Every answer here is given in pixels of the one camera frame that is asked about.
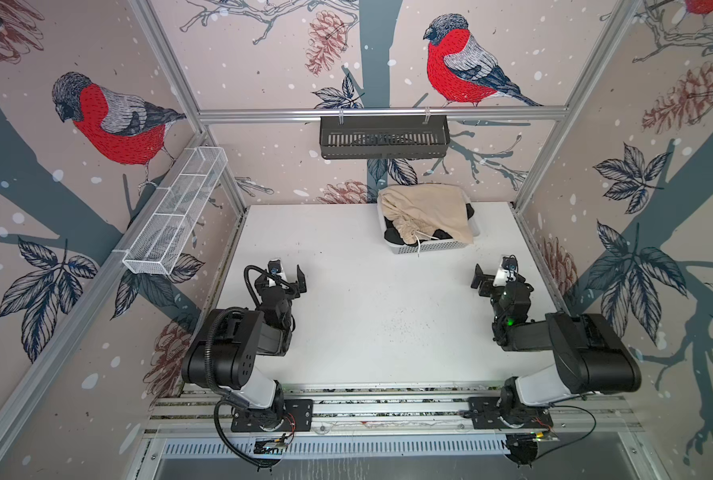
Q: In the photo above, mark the white plastic laundry basket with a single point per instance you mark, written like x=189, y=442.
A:
x=439, y=241

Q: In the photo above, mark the beige drawstring shorts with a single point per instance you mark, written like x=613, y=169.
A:
x=425, y=194

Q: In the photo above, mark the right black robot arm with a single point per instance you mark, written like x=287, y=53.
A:
x=588, y=357

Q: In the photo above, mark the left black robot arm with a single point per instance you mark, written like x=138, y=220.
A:
x=222, y=358

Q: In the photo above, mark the black shorts in basket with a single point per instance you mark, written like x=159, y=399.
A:
x=452, y=218

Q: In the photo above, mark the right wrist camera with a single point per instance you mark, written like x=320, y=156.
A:
x=501, y=277

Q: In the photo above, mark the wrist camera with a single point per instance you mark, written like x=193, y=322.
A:
x=272, y=283
x=501, y=277

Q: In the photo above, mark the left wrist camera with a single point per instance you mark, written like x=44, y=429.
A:
x=272, y=283

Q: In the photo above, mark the white wire mesh shelf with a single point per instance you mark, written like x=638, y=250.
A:
x=165, y=234

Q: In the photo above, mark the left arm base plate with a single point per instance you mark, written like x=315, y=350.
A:
x=290, y=415

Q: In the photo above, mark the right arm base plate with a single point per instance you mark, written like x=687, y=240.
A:
x=490, y=413

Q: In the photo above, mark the black hanging wire basket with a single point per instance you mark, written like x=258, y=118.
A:
x=411, y=137

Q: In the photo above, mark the horizontal aluminium frame bar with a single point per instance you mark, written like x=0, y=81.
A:
x=497, y=113

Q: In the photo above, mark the aluminium mounting rail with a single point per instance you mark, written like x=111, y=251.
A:
x=371, y=409

